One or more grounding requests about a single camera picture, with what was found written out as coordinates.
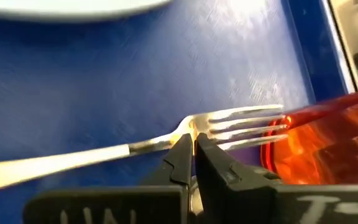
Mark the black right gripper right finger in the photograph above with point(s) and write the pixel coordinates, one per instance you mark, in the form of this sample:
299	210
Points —
244	199

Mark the light blue round plate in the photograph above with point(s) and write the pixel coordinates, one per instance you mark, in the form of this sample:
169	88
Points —
67	9

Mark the red transparent plastic cup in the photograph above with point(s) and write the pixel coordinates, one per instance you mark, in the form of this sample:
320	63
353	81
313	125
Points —
328	146

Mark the blue plastic tray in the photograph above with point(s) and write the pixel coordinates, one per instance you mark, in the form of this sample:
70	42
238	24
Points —
104	87

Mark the black aluminium table frame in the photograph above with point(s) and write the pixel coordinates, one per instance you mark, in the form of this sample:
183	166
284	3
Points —
342	37

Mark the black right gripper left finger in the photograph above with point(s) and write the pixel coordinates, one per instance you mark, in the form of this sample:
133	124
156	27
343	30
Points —
166	199

